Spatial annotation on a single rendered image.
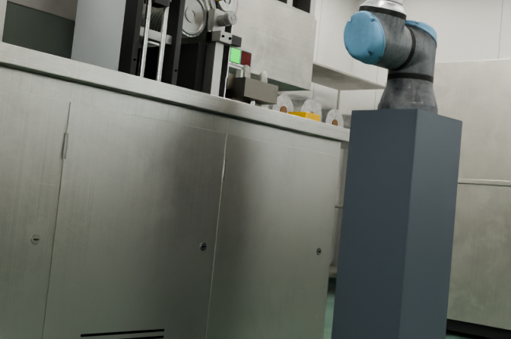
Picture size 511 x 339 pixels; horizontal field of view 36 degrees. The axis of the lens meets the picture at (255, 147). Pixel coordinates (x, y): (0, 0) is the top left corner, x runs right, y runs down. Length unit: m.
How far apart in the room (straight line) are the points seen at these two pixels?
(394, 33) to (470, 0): 5.31
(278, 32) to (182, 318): 1.49
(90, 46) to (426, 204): 1.03
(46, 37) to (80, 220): 0.82
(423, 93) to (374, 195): 0.28
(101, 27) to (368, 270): 0.99
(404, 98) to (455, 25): 5.26
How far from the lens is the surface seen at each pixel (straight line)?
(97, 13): 2.30
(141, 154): 1.85
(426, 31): 2.02
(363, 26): 1.91
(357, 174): 1.98
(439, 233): 1.99
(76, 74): 1.71
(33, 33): 2.41
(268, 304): 2.24
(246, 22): 3.02
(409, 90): 1.98
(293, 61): 3.22
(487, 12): 7.11
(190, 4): 2.36
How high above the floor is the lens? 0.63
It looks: 4 degrees up
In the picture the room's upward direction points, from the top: 6 degrees clockwise
